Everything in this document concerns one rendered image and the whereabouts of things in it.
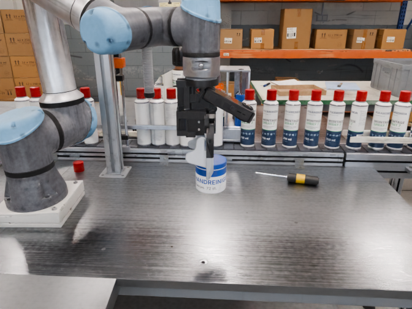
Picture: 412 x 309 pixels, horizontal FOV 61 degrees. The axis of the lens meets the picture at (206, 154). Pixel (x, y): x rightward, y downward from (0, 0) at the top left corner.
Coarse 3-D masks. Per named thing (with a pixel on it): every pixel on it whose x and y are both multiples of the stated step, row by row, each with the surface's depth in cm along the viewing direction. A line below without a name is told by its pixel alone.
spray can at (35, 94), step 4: (32, 88) 121; (36, 88) 122; (32, 92) 122; (36, 92) 122; (32, 96) 122; (36, 96) 123; (40, 96) 124; (32, 100) 122; (36, 100) 122; (32, 104) 123; (36, 104) 123
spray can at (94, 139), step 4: (80, 88) 121; (84, 88) 120; (88, 88) 121; (84, 92) 121; (88, 92) 121; (84, 96) 121; (88, 96) 122; (88, 100) 122; (92, 100) 123; (92, 104) 123; (96, 132) 127; (92, 136) 126; (96, 136) 127; (84, 140) 128; (88, 140) 126; (92, 140) 126; (96, 140) 128; (88, 144) 127; (92, 144) 127
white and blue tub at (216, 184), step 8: (216, 160) 77; (224, 160) 77; (200, 168) 76; (216, 168) 75; (224, 168) 76; (200, 176) 76; (216, 176) 76; (224, 176) 77; (200, 184) 77; (208, 184) 76; (216, 184) 76; (224, 184) 78; (208, 192) 77; (216, 192) 77
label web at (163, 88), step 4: (164, 88) 136; (176, 88) 133; (164, 92) 136; (176, 92) 134; (164, 96) 137; (176, 96) 134; (164, 100) 138; (164, 112) 140; (224, 112) 125; (224, 116) 126; (224, 120) 126; (224, 124) 127
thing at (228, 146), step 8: (80, 144) 128; (96, 144) 128; (136, 144) 128; (224, 144) 128; (232, 144) 128; (256, 144) 128; (280, 144) 128; (320, 144) 128; (328, 152) 121; (336, 152) 121; (344, 152) 120
